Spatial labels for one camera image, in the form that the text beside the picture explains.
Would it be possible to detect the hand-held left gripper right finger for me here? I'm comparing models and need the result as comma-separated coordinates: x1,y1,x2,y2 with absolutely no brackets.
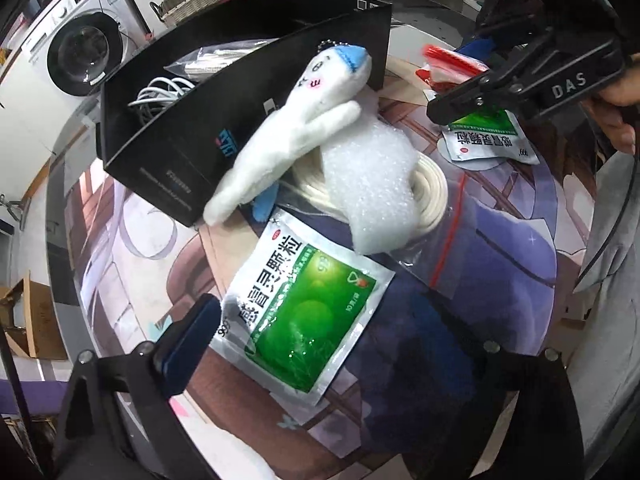
465,341,585,480

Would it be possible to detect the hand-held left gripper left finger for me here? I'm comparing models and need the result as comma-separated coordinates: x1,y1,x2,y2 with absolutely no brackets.
52,294,223,480

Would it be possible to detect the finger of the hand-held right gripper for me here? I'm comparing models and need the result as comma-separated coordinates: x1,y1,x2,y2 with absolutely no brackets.
426,35,556,126
457,2,551,68

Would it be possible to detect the green medicine sachet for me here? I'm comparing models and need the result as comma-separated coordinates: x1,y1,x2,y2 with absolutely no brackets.
439,107,541,165
207,209,396,407

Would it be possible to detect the white rope coil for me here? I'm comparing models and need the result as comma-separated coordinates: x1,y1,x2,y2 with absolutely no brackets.
282,152,448,236

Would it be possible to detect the clear zip bag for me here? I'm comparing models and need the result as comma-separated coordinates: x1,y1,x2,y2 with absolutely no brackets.
275,150,506,291

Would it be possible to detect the white plush toy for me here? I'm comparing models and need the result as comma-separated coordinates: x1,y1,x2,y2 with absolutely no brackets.
202,42,373,227

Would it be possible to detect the black cardboard box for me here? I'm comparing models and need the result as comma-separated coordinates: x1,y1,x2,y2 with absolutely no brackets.
97,0,393,228

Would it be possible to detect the person's right hand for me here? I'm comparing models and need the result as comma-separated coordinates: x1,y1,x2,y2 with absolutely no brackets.
582,52,640,156

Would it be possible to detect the red white packet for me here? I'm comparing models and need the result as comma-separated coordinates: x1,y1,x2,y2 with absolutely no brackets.
417,45,488,101

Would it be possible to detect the person's grey clothing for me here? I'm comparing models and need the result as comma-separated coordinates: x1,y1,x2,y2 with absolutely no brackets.
565,150,640,480

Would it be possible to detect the printed table mat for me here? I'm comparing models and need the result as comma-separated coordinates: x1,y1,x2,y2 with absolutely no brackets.
65,22,603,480

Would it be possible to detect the brown cardboard box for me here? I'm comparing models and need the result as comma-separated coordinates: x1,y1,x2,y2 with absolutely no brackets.
0,270,68,361

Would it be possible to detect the purple mat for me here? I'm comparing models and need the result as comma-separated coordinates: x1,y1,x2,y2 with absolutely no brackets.
0,380,68,418

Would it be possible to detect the clear plastic bag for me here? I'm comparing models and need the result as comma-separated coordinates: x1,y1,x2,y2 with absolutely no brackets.
162,39,281,81

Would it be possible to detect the white washing machine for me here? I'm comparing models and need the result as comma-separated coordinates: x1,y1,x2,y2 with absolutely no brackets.
20,0,148,111

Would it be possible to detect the black cable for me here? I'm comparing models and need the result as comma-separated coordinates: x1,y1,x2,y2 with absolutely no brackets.
575,0,640,291

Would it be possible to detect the white cable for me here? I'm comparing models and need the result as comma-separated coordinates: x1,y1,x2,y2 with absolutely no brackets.
127,76,193,121

